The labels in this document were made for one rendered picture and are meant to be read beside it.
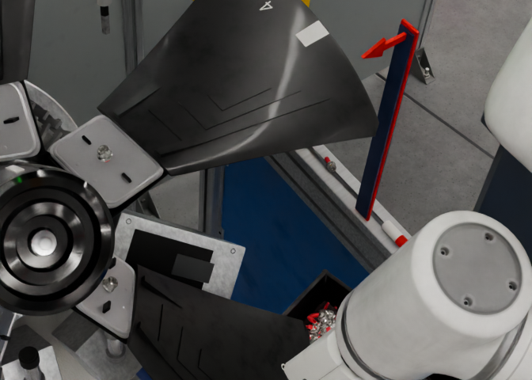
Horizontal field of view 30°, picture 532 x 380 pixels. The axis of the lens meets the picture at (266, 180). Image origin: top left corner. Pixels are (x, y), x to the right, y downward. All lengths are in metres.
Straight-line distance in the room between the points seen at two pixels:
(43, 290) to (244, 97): 0.26
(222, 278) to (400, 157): 1.48
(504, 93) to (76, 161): 0.41
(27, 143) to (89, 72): 1.08
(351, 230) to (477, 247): 0.68
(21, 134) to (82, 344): 0.30
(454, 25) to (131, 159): 2.05
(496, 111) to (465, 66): 2.13
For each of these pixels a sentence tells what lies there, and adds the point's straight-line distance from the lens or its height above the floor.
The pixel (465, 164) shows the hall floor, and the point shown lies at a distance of 2.51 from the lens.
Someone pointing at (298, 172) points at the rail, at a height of 0.82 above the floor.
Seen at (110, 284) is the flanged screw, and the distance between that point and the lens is 0.89.
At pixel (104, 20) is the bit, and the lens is 0.74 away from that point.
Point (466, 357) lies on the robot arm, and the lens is 0.67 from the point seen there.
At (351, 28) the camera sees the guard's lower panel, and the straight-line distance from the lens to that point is 2.38.
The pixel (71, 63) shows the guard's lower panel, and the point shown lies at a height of 0.55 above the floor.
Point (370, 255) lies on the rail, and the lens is 1.30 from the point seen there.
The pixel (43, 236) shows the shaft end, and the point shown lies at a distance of 0.81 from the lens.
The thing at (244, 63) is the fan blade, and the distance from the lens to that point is 0.94.
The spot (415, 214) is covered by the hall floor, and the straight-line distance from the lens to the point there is 2.39.
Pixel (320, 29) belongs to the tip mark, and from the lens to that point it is 0.98.
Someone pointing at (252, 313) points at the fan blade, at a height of 1.00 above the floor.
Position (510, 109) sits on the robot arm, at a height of 1.45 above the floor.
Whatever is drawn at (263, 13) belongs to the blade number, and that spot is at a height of 1.22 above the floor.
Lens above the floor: 1.89
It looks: 52 degrees down
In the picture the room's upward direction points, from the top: 7 degrees clockwise
